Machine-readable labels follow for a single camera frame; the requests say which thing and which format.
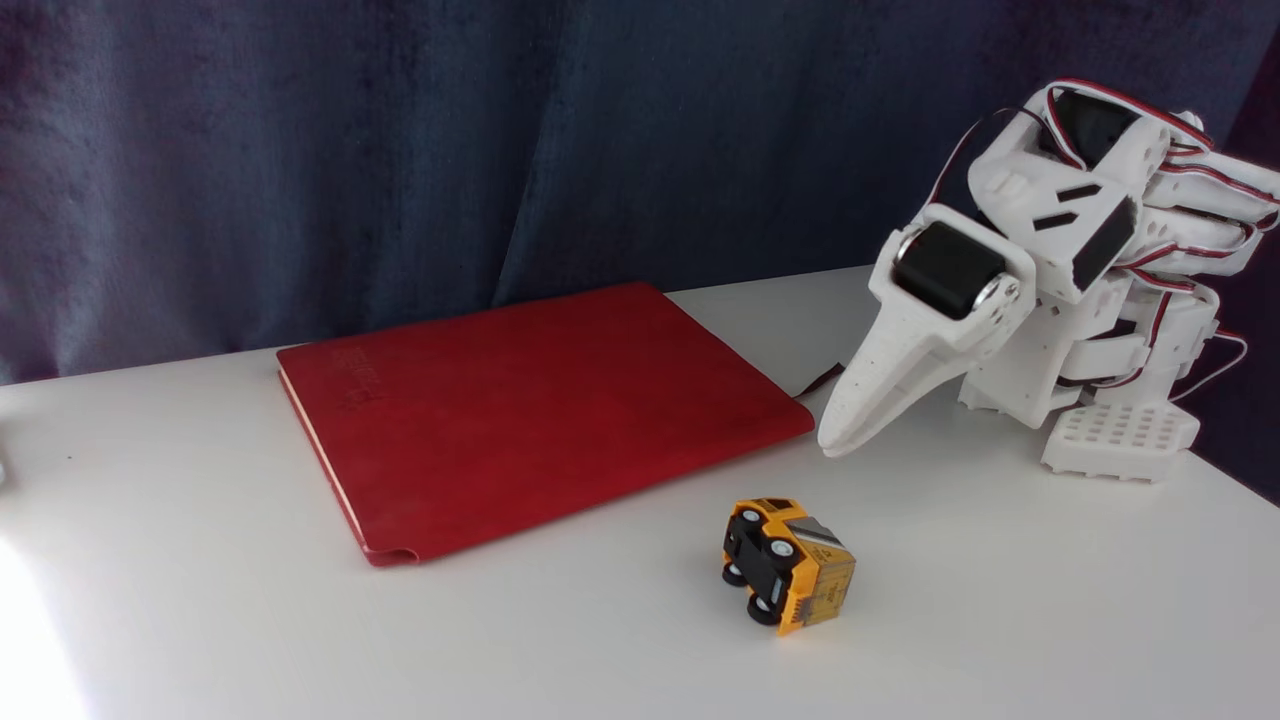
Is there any yellow toy truck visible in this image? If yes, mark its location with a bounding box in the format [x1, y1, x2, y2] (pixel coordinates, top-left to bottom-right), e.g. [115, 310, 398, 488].
[722, 497, 858, 638]

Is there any red notebook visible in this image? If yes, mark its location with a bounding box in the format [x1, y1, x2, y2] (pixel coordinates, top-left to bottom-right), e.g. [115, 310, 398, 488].
[276, 281, 816, 568]

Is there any dark red bookmark ribbon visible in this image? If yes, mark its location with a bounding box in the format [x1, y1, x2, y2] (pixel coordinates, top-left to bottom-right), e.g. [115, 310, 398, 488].
[795, 363, 846, 400]

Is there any dark blue curtain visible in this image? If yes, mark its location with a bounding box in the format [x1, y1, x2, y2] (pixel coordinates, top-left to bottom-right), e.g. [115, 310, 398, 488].
[0, 0, 1280, 506]

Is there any white and red cable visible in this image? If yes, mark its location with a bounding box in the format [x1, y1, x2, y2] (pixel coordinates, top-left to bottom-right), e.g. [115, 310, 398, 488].
[1168, 328, 1251, 403]

